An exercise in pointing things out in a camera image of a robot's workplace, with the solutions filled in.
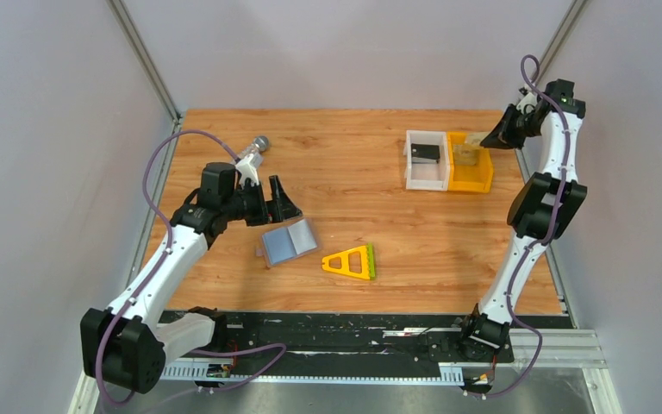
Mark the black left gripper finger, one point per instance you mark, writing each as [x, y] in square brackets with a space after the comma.
[280, 215]
[280, 198]

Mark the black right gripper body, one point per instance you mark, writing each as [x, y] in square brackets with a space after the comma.
[514, 126]

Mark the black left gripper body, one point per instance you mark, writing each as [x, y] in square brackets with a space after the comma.
[271, 204]

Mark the pink leather card holder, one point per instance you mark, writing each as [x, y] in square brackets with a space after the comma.
[288, 242]

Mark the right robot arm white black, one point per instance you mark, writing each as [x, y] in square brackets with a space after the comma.
[540, 213]

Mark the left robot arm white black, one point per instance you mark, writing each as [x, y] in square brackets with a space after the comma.
[124, 344]

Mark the black card in white bin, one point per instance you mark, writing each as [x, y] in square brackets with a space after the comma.
[424, 153]

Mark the yellow plastic bin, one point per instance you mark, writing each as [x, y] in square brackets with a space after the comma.
[470, 179]

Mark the silver glitter microphone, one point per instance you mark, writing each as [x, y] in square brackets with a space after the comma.
[259, 145]

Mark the white plastic bin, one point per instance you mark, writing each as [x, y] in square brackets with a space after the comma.
[427, 167]

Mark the yellow triangular toy block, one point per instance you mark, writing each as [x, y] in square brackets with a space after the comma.
[350, 263]

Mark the green toy brick strip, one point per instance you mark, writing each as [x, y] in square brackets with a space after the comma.
[370, 262]

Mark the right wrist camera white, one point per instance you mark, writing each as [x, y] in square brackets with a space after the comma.
[527, 103]

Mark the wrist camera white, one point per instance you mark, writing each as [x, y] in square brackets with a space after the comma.
[248, 168]
[527, 103]

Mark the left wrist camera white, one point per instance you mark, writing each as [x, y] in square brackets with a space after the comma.
[248, 168]

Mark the right aluminium frame post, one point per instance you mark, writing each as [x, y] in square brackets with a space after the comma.
[561, 34]

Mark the aluminium frame post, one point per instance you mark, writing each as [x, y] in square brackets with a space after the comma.
[561, 34]
[129, 28]

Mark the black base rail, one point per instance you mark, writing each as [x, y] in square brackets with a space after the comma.
[353, 344]

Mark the left aluminium frame post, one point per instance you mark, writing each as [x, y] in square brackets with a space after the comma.
[129, 28]

